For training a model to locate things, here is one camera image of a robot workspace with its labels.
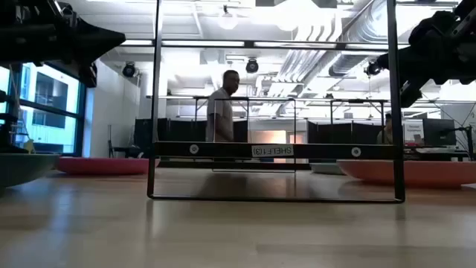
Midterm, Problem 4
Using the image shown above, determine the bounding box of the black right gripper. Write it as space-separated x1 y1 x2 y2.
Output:
376 10 476 108

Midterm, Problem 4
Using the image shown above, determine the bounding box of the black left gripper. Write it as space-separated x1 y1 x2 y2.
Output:
0 0 126 89

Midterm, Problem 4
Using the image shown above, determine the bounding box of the salmon pink plastic plate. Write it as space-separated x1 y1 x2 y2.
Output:
336 159 476 189

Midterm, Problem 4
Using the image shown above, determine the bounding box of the magenta plastic plate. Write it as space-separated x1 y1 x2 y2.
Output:
55 156 161 176

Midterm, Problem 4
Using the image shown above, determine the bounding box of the large glass window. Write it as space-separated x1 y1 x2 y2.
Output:
0 62 87 157

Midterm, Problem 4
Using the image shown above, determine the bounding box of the white printed sign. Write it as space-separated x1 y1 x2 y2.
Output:
403 121 425 144

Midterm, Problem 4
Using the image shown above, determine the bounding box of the seated person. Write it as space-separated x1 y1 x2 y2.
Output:
376 113 393 145

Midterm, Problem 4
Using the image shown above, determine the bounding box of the black computer monitor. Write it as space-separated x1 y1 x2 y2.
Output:
422 118 457 147

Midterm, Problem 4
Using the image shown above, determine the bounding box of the black desk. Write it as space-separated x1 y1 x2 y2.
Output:
403 143 476 162

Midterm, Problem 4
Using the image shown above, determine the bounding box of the black partition screen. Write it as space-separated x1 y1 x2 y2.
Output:
307 121 384 145
133 118 249 144

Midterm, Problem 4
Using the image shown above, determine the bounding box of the black equipment stand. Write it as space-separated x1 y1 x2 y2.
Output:
440 125 475 161

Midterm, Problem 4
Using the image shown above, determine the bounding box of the white pendant lamp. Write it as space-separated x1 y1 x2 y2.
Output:
217 5 239 31

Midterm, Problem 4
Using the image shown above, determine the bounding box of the standing person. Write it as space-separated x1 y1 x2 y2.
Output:
205 69 241 143

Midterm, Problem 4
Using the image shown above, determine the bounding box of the black background rig frame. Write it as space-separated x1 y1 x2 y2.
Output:
193 95 298 144
329 98 390 124

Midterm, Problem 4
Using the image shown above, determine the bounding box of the silver ventilation duct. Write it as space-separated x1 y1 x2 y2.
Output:
329 0 390 77

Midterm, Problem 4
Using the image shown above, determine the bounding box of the black metal frame shelf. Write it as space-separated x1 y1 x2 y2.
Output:
147 0 406 205

